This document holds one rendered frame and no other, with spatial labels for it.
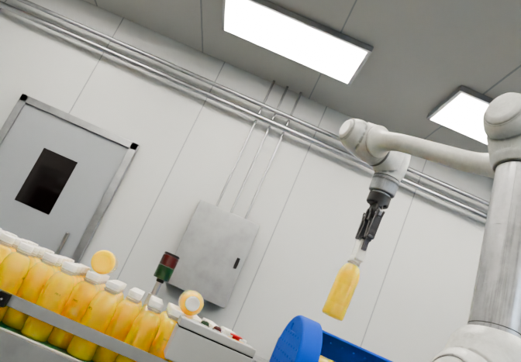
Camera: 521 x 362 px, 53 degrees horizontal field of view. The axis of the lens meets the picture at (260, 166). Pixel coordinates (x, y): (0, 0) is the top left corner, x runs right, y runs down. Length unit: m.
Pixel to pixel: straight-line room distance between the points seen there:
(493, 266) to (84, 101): 4.77
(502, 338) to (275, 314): 4.05
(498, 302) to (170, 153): 4.36
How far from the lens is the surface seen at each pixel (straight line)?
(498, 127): 1.28
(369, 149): 1.66
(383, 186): 1.76
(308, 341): 1.62
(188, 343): 1.34
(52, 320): 1.48
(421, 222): 5.47
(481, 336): 1.10
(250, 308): 5.02
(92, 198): 5.18
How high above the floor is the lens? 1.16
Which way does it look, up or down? 15 degrees up
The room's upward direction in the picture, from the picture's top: 24 degrees clockwise
